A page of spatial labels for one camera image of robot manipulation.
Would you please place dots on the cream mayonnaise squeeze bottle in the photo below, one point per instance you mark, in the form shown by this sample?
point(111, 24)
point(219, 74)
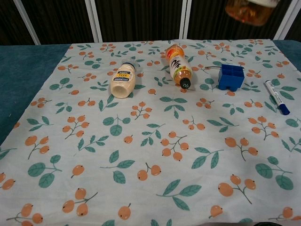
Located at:
point(123, 82)

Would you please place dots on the amber liquid bottle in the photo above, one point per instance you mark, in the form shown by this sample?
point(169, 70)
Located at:
point(249, 14)

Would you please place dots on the floral orange green tablecloth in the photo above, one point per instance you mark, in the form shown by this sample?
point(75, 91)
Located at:
point(150, 141)

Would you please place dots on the white marker blue cap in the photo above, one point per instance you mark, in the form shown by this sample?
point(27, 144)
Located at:
point(276, 96)

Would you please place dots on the orange drink bottle black cap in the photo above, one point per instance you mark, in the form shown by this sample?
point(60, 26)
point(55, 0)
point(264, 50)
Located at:
point(177, 66)

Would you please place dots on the black screen panel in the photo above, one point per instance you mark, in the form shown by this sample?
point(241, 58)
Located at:
point(61, 21)
point(9, 23)
point(297, 23)
point(141, 18)
point(207, 21)

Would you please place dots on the blue plastic block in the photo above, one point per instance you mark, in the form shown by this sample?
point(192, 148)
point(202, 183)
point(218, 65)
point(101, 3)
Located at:
point(230, 81)

